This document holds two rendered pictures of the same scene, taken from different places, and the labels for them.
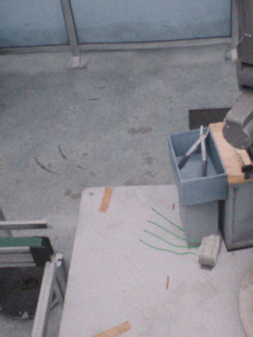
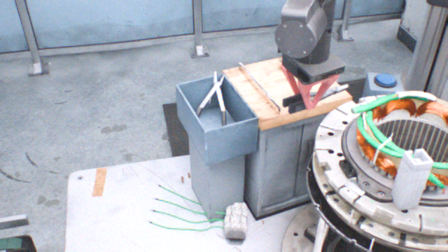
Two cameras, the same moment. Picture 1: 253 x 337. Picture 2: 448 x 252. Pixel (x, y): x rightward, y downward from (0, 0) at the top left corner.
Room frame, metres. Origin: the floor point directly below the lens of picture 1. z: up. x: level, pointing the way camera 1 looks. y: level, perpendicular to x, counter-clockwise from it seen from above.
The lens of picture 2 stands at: (0.18, 0.12, 1.62)
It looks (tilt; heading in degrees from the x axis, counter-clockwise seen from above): 39 degrees down; 343
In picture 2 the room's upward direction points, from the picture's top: straight up
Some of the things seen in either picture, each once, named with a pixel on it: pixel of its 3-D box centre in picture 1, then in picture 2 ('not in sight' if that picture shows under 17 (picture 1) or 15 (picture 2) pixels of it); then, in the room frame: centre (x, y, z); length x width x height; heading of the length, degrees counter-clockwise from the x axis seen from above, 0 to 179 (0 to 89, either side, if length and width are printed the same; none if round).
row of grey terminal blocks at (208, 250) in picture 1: (208, 249); (236, 220); (0.83, -0.10, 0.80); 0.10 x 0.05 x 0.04; 159
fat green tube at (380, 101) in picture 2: not in sight; (388, 101); (0.72, -0.33, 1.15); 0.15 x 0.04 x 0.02; 87
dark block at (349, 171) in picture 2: not in sight; (347, 167); (0.64, -0.22, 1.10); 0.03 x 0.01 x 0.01; 177
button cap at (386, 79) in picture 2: not in sight; (386, 79); (0.92, -0.47, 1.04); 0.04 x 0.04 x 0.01
